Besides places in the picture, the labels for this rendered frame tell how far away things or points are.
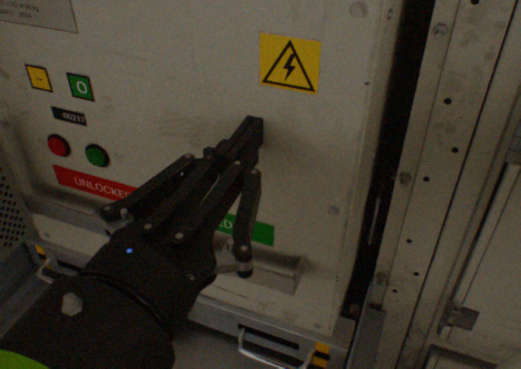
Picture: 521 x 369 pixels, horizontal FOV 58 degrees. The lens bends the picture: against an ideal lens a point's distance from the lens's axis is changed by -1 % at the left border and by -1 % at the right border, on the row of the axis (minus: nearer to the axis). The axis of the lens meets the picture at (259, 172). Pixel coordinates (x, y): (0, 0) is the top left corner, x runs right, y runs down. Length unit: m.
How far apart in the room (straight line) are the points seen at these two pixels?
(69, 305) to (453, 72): 0.43
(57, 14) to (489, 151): 0.49
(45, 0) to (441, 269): 0.60
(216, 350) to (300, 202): 0.32
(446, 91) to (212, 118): 0.25
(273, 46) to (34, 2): 0.26
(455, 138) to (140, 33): 0.36
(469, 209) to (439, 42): 0.22
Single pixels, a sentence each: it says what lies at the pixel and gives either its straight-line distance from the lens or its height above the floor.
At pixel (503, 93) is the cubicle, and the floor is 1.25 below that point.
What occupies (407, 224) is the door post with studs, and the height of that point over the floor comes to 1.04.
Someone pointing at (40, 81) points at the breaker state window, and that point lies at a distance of 0.62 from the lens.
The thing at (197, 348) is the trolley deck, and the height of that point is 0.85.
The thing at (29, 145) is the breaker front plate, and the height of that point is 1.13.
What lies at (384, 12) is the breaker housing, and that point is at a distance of 0.40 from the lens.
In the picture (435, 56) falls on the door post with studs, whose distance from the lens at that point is 0.55.
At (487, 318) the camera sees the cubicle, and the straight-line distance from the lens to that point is 0.76.
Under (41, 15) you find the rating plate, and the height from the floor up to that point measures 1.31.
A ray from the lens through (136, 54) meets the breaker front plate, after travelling 0.51.
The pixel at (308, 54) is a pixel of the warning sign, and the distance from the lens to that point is 0.42.
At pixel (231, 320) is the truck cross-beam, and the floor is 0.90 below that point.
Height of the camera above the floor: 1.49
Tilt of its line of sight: 38 degrees down
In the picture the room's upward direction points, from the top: straight up
